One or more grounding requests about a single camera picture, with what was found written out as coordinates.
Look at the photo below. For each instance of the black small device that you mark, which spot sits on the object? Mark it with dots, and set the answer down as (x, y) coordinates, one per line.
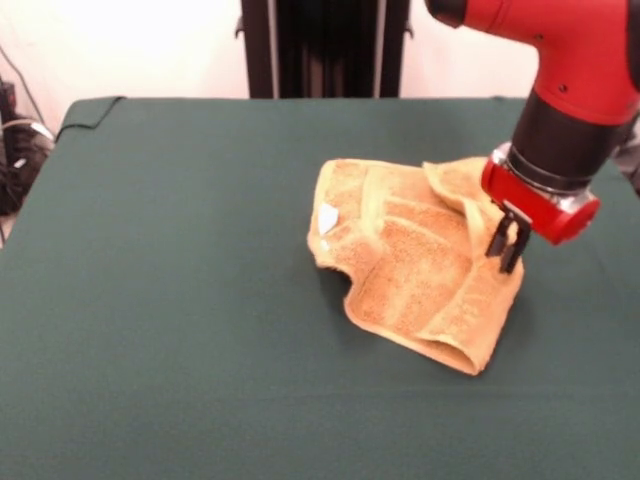
(6, 95)

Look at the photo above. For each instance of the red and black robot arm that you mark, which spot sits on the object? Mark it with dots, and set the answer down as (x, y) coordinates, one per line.
(575, 75)

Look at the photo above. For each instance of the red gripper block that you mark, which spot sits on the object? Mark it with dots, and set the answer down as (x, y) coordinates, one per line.
(540, 205)

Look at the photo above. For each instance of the tan terry towel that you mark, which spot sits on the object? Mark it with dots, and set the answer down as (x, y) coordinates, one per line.
(415, 260)

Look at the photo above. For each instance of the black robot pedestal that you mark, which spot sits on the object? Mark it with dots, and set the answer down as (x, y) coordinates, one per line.
(310, 50)

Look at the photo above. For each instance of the dark green table cloth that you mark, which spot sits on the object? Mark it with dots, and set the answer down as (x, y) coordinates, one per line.
(150, 325)

